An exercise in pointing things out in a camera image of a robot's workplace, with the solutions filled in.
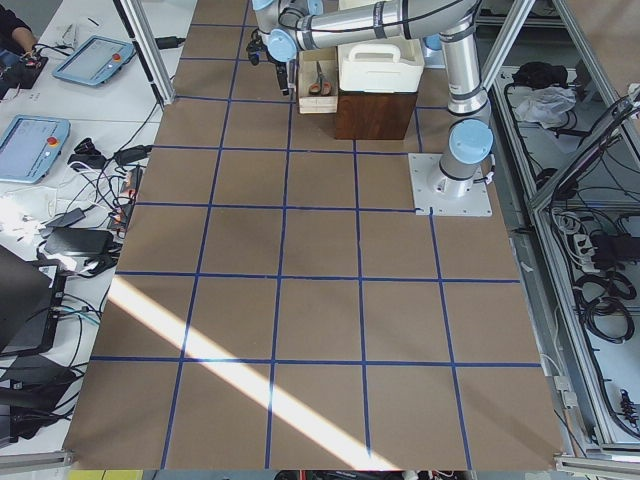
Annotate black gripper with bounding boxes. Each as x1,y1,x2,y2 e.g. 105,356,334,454
246,28,295,96

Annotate wooden drawer with brown front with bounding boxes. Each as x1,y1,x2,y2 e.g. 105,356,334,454
297,47,338,114

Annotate grey orange scissors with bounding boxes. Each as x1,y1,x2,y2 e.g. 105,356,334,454
308,61,332,96

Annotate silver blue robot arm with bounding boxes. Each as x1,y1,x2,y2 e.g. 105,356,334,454
247,1,491,122

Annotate dark brown wooden cabinet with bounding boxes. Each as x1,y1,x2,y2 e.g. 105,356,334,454
335,91,418,140

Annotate white plastic crate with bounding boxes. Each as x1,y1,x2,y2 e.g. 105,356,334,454
337,37,425,93

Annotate teach pendant far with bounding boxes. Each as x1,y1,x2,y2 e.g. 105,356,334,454
53,35,135,87

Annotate teach pendant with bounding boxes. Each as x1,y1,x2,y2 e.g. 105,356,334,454
53,35,135,87
1,115,71,184

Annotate black cloth bundle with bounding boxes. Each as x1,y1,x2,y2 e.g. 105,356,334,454
512,61,568,90

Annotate teach pendant near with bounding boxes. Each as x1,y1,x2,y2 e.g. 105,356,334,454
1,115,71,184

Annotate white crumpled cloth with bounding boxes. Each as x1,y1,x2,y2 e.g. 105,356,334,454
514,86,576,128

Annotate black laptop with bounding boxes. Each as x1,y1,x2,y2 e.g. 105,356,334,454
1,247,66,357

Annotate aluminium frame post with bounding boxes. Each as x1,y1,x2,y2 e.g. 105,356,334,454
113,0,176,108

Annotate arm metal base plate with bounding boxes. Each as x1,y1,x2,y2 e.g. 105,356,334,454
408,153,492,217

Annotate black cable coil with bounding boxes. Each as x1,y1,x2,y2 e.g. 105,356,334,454
582,272,639,346

